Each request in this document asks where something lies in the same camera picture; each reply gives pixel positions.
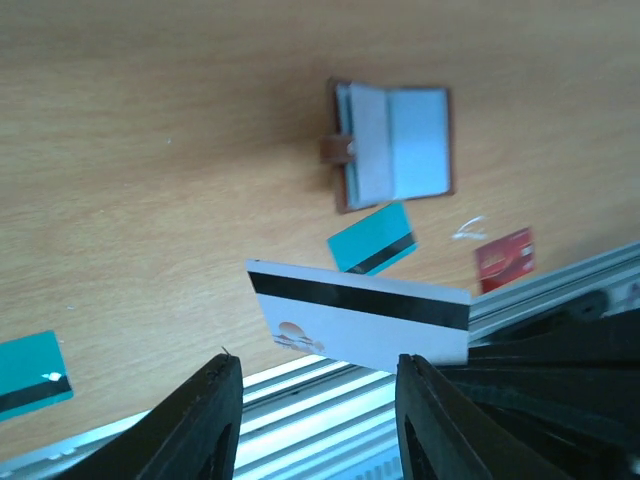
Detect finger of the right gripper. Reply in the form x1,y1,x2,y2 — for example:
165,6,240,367
440,310,639,479

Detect teal card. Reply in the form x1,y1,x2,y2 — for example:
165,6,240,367
0,330,73,421
327,203,418,275

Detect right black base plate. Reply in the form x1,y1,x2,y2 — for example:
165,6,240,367
552,290,610,323

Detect red VIP card near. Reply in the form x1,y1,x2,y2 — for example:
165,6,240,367
475,227,535,294

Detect white card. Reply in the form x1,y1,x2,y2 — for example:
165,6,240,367
246,260,471,373

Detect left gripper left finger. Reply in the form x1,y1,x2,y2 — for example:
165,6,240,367
59,353,243,479

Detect aluminium frame rails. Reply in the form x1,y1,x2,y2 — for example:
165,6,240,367
0,239,640,480

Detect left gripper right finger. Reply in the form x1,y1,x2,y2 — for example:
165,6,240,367
395,354,568,479

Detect brown leather card holder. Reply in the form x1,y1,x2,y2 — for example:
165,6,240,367
319,78,456,214

